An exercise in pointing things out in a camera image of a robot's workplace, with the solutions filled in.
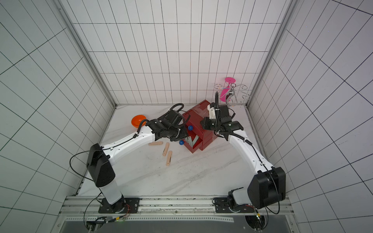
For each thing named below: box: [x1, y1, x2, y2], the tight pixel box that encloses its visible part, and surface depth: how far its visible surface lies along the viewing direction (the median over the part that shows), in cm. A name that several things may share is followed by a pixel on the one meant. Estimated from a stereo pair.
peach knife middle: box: [162, 142, 170, 157], surface depth 95 cm
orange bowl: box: [131, 114, 147, 129], surface depth 108 cm
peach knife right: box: [166, 150, 173, 167], surface depth 92 cm
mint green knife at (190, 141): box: [187, 135, 193, 148], surface depth 89 cm
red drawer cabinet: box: [182, 99, 218, 154], surface depth 87 cm
